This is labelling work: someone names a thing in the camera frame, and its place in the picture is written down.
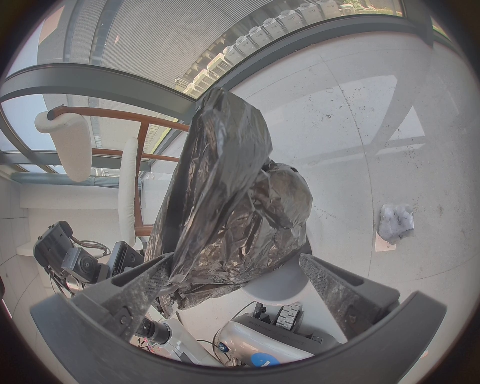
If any wooden chair with cream cushions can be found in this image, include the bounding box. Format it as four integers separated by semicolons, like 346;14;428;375
34;106;192;249

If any window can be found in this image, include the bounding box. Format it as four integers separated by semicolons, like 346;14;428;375
0;0;443;185

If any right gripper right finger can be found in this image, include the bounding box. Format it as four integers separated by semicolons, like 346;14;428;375
299;253;400;343

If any black plastic bag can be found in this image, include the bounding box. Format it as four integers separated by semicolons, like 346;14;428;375
144;87;314;320

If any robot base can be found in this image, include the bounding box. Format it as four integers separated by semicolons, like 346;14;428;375
133;300;340;370

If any white trash bin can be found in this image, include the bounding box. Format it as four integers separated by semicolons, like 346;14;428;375
240;240;313;305

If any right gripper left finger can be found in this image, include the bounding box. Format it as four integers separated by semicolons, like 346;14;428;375
73;253;175;341

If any crumpled white paper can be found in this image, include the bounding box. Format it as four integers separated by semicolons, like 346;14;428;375
378;202;416;241

